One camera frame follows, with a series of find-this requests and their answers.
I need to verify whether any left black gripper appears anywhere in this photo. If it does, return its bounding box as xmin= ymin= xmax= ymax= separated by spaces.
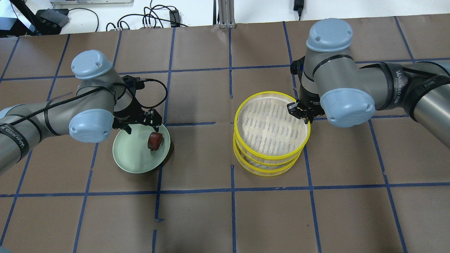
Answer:
xmin=112 ymin=76 xmax=164 ymax=135

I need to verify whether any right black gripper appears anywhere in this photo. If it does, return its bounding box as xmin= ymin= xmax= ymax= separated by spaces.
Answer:
xmin=287 ymin=90 xmax=325 ymax=123

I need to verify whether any brown bun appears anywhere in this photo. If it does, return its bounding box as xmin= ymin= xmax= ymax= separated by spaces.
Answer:
xmin=147 ymin=132 xmax=163 ymax=151

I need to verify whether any yellow steamer layer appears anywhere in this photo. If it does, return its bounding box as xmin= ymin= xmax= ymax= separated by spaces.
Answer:
xmin=233 ymin=137 xmax=300 ymax=177
xmin=234 ymin=91 xmax=311 ymax=167

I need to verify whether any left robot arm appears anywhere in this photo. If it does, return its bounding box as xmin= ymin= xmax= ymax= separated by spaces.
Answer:
xmin=0 ymin=50 xmax=164 ymax=174

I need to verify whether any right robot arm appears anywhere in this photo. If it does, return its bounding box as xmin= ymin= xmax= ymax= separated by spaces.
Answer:
xmin=287 ymin=19 xmax=450 ymax=146

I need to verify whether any green plate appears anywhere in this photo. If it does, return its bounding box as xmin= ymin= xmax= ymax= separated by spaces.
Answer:
xmin=112 ymin=124 xmax=171 ymax=174

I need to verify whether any black power adapter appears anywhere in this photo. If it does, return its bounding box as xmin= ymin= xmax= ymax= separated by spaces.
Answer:
xmin=169 ymin=9 xmax=181 ymax=27

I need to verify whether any black braided cable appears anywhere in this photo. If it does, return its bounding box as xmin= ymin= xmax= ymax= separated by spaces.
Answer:
xmin=0 ymin=78 xmax=168 ymax=127

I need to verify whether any aluminium frame post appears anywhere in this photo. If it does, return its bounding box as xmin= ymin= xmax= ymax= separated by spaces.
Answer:
xmin=218 ymin=0 xmax=236 ymax=29

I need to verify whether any black camera stand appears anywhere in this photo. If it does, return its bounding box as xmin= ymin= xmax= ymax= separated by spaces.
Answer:
xmin=0 ymin=0 xmax=70 ymax=38

